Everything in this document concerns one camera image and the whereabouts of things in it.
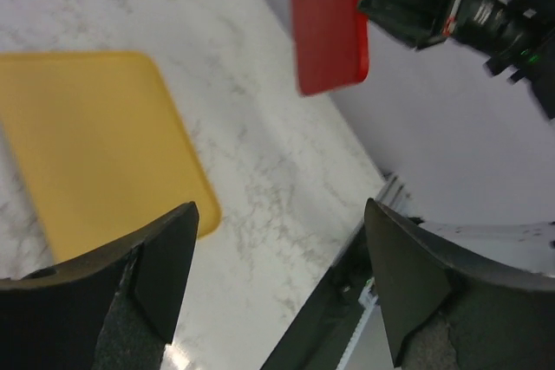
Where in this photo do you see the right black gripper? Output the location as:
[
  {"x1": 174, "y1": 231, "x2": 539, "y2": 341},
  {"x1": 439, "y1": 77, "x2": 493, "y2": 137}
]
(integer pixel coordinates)
[{"x1": 357, "y1": 0, "x2": 520, "y2": 62}]

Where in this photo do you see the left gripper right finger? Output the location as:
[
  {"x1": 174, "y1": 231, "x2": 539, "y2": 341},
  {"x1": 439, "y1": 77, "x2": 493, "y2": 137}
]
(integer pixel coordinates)
[{"x1": 364, "y1": 199, "x2": 554, "y2": 369}]

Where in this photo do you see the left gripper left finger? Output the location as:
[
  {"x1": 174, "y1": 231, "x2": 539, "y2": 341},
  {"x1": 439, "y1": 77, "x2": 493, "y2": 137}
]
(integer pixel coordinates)
[{"x1": 1, "y1": 202, "x2": 199, "y2": 369}]

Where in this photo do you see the red box lid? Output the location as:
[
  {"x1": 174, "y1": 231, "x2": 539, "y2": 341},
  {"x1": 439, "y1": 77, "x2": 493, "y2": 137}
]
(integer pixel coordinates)
[{"x1": 290, "y1": 0, "x2": 369, "y2": 96}]

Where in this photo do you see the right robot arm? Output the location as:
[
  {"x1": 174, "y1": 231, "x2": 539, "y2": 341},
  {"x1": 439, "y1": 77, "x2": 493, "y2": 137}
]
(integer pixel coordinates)
[{"x1": 357, "y1": 0, "x2": 554, "y2": 120}]

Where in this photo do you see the yellow plastic tray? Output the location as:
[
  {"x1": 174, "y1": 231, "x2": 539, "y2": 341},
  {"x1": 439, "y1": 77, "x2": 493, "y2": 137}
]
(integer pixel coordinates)
[{"x1": 1, "y1": 51, "x2": 222, "y2": 262}]

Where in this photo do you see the grey slotted cable duct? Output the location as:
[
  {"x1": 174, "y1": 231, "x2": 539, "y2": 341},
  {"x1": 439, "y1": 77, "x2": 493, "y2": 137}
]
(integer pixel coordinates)
[{"x1": 336, "y1": 277, "x2": 379, "y2": 370}]

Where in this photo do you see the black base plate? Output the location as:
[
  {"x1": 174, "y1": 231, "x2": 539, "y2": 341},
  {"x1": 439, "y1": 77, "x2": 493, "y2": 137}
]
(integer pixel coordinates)
[{"x1": 261, "y1": 229, "x2": 373, "y2": 370}]

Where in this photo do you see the right aluminium frame post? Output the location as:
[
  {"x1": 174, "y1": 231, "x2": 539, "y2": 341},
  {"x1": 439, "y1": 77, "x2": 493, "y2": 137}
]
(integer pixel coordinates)
[{"x1": 375, "y1": 173, "x2": 411, "y2": 215}]

